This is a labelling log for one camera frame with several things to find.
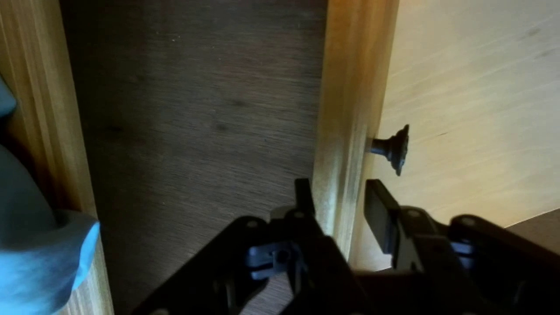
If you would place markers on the blue cloth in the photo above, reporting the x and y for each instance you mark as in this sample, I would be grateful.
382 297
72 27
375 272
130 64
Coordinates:
44 255

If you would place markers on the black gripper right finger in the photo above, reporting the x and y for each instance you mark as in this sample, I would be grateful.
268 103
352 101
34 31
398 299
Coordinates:
380 215

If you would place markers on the central top wooden drawer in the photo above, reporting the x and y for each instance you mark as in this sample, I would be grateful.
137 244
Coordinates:
200 111

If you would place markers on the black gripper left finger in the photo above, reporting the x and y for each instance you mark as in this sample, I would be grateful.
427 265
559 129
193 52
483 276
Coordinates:
305 208

